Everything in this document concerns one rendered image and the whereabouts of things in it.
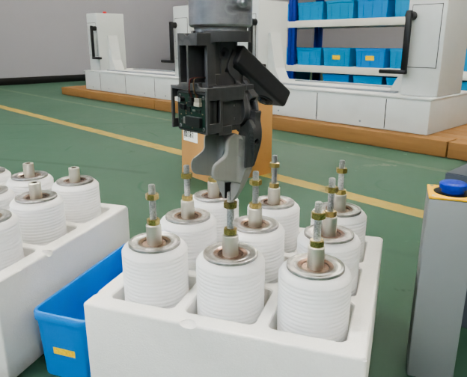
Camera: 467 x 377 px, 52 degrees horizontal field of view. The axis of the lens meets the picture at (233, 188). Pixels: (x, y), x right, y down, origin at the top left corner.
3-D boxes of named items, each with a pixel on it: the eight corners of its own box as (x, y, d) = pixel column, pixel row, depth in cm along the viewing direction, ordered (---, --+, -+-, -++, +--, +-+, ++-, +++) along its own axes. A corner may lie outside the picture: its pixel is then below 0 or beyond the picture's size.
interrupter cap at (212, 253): (197, 265, 64) (197, 261, 64) (209, 243, 71) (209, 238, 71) (253, 270, 63) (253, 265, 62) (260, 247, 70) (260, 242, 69)
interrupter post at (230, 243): (220, 259, 66) (219, 236, 65) (224, 252, 68) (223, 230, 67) (237, 260, 65) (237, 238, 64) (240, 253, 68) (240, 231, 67)
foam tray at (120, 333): (195, 289, 108) (193, 213, 103) (375, 320, 96) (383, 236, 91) (93, 408, 73) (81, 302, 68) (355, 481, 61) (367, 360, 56)
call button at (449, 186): (437, 190, 76) (438, 177, 75) (465, 192, 74) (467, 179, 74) (438, 197, 72) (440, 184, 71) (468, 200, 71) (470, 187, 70)
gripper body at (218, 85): (171, 132, 60) (167, 31, 57) (222, 124, 66) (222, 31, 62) (209, 141, 55) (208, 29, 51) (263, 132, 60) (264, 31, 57)
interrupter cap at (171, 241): (119, 243, 71) (119, 238, 71) (164, 231, 76) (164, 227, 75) (144, 260, 65) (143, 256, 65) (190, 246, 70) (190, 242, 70)
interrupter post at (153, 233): (143, 244, 71) (141, 223, 70) (157, 240, 72) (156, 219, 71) (151, 249, 69) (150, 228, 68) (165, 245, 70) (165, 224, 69)
